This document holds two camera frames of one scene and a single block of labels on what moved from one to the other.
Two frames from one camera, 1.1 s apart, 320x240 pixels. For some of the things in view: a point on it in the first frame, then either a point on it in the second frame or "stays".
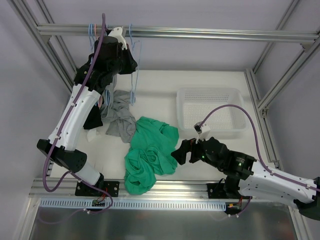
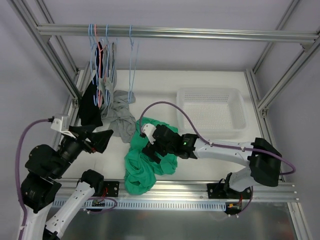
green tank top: [151, 152] stays
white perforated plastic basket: [193, 104] stays
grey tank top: [116, 110] stays
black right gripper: [194, 150] → [158, 141]
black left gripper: [127, 60] → [88, 139]
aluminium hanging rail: [233, 33] stays
